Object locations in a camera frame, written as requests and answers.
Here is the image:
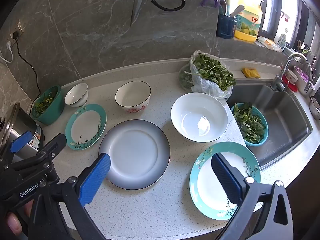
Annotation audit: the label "pink floral bowl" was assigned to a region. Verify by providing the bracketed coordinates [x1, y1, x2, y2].
[115, 81, 152, 114]

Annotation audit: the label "stainless steel rice cooker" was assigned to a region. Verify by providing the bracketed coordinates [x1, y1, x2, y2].
[0, 102, 45, 163]

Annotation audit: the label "black power cord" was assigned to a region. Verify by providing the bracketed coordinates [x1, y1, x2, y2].
[12, 31, 42, 100]

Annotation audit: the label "wall power outlet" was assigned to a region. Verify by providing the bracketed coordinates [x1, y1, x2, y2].
[5, 19, 25, 48]

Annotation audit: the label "large white bowl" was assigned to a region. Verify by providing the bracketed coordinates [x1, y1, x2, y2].
[171, 92, 229, 142]

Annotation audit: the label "kitchen scissors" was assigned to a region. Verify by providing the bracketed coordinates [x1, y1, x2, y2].
[130, 0, 186, 27]

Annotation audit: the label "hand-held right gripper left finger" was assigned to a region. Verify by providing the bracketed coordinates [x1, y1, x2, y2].
[27, 152, 112, 240]

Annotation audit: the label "white orange packet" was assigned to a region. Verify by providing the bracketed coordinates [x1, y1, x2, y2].
[257, 36, 282, 52]

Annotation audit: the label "blue colander with greens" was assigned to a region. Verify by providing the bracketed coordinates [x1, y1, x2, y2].
[230, 102, 269, 147]

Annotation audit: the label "white charger cord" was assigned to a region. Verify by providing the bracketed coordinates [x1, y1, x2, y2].
[0, 41, 14, 63]

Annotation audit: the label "small white bottle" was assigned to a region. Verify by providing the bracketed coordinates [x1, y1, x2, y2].
[274, 33, 288, 52]

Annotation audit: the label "green basin with vegetable scraps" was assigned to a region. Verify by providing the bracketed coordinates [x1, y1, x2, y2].
[30, 85, 65, 126]

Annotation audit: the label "small patterned bowl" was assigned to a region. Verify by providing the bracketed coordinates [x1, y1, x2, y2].
[285, 69, 300, 84]

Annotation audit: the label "chrome faucet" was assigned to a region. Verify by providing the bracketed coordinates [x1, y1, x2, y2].
[270, 53, 316, 94]

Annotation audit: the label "person's left hand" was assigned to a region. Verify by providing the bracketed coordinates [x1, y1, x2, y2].
[6, 200, 34, 237]

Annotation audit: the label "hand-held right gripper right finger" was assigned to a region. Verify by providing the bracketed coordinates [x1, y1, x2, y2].
[211, 152, 294, 240]

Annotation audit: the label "grey gradient plate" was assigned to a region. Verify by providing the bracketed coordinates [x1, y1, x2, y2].
[98, 119, 171, 190]

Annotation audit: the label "small white bowl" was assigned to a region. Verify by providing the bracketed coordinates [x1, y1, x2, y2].
[64, 83, 89, 108]

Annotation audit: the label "stainless steel sink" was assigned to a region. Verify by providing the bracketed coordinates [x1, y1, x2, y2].
[226, 84, 314, 170]

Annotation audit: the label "steel bowl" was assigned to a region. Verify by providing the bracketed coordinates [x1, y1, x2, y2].
[309, 95, 320, 120]

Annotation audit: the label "dark blue utensil holder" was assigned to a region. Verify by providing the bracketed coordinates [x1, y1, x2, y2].
[216, 14, 237, 40]

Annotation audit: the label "yellow sponge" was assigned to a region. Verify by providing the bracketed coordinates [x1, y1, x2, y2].
[241, 67, 261, 78]

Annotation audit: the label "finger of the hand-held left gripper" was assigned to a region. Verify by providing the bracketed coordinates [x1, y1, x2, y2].
[11, 133, 67, 178]
[9, 131, 33, 153]

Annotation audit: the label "plastic bag of greens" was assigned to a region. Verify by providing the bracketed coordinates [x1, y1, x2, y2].
[178, 50, 237, 100]

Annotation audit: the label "yellow dish soap bottle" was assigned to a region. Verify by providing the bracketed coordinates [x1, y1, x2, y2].
[234, 1, 263, 43]

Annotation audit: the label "teal floral plate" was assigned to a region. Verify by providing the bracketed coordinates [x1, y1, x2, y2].
[65, 103, 107, 151]
[189, 141, 261, 220]

